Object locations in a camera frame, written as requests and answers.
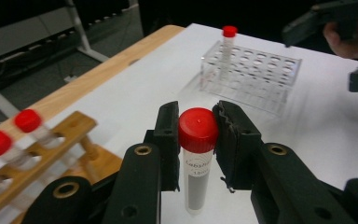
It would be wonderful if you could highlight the dotted black strip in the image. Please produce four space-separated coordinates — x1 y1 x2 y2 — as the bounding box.
24 10 122 52

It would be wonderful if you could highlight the white metal stand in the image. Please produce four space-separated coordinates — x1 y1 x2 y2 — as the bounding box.
0 0 110 119

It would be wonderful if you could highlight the wooden test tube rack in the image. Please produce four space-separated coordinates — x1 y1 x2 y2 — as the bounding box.
0 110 124 224

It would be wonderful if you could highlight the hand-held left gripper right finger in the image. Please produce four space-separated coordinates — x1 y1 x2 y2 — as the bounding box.
212 100 264 194

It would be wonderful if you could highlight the white table sheet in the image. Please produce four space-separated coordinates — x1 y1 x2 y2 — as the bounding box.
0 22 358 224

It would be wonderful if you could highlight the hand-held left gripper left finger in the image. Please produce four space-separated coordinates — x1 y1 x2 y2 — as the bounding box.
144 100 182 192

